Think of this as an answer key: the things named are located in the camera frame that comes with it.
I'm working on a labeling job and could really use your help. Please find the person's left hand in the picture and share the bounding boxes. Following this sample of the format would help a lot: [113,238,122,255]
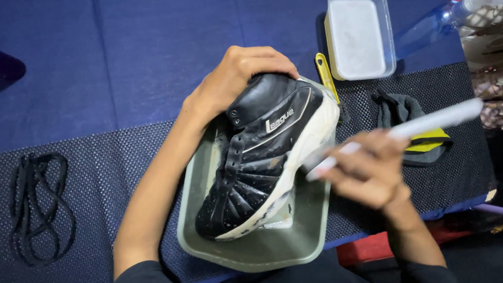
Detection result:
[178,42,302,129]

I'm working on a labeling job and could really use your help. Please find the person's right hand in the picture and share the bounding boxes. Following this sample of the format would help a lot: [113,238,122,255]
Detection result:
[314,128,412,213]

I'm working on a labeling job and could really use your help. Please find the white toothbrush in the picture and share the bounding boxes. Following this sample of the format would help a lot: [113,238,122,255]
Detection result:
[301,97,488,182]

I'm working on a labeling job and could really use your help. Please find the black white high-top shoe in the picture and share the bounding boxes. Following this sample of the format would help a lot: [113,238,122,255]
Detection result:
[186,69,347,243]

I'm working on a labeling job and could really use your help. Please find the black yellow cloth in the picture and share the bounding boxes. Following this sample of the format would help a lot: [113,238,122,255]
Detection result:
[371,85,455,170]

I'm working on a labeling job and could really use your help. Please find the clear plastic container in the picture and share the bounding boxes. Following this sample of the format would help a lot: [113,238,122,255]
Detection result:
[323,0,398,82]

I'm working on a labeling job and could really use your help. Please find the blue mat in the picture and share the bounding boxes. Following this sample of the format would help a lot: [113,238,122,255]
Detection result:
[0,0,470,156]

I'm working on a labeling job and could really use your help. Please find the grey plastic basin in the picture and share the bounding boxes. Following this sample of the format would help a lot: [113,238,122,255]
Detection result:
[169,74,347,277]

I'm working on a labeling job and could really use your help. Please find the blue spray bottle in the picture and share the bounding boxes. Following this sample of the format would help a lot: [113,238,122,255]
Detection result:
[390,0,503,61]

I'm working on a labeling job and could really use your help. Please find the purple stick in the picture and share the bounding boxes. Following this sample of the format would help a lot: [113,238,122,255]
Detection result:
[473,202,503,227]

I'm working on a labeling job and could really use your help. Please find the patterned fabric bag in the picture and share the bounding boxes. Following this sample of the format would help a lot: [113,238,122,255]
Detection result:
[457,0,503,132]

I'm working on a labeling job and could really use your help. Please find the black anti-slip mat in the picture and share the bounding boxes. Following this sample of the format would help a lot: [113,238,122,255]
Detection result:
[0,60,502,283]

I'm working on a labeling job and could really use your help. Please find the black shoelaces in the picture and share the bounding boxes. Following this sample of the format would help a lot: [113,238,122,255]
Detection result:
[5,150,79,269]

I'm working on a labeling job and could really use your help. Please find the yellow handled brush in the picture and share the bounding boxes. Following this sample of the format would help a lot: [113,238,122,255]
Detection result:
[314,51,351,125]

